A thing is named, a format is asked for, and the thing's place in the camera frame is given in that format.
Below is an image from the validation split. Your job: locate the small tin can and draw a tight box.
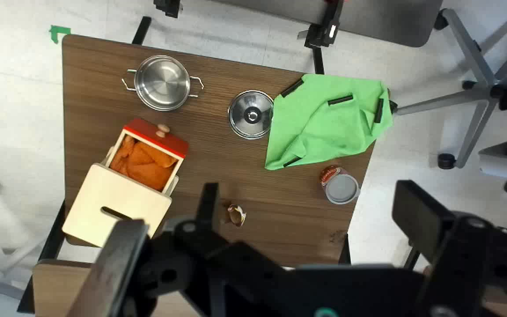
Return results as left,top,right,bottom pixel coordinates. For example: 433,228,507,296
320,166,359,206

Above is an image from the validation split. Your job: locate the grey chair at top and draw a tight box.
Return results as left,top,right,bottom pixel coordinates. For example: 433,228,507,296
214,0,443,48

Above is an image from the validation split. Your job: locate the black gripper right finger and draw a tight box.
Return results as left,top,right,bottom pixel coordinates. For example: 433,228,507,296
392,180,455,261

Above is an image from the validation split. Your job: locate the grey office chair base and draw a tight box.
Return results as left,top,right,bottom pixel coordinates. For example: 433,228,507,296
394,9,507,176

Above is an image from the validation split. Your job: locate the green cloth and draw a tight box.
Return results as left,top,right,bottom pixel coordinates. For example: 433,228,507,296
264,74,392,171

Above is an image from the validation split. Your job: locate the silver pot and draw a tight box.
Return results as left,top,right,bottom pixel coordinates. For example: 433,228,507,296
121,55,206,113

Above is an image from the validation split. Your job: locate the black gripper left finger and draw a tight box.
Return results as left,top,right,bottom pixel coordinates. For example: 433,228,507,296
66,220,147,317

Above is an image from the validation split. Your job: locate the silver lid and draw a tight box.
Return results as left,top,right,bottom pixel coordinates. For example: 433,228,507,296
227,90,272,141

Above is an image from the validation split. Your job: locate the small brown wooden object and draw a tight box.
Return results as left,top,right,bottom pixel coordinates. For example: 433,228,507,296
225,205,246,228

